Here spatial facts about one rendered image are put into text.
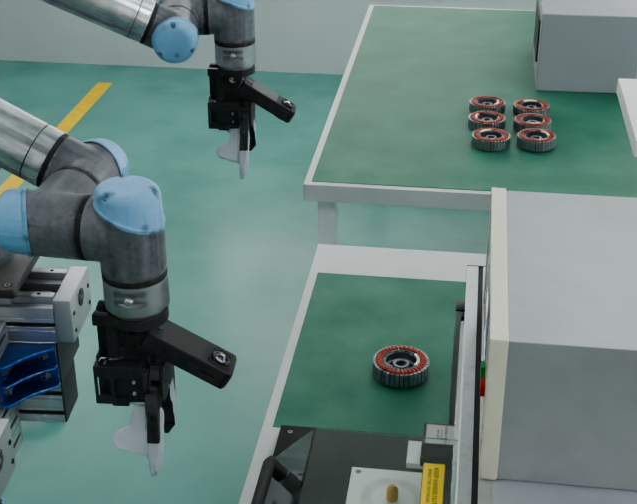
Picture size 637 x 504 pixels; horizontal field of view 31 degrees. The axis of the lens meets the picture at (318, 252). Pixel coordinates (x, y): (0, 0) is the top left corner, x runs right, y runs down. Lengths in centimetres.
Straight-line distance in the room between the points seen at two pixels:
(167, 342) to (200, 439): 207
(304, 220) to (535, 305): 327
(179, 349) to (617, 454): 54
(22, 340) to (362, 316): 75
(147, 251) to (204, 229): 332
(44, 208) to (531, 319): 58
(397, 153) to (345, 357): 110
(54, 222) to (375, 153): 212
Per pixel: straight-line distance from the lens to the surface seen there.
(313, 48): 633
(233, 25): 210
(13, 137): 143
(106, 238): 128
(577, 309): 143
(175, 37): 196
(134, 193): 126
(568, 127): 360
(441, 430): 187
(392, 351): 232
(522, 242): 158
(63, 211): 130
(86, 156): 142
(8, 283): 211
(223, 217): 469
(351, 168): 323
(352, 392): 225
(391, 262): 273
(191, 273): 428
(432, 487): 153
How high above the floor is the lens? 202
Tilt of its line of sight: 27 degrees down
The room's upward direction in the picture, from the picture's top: straight up
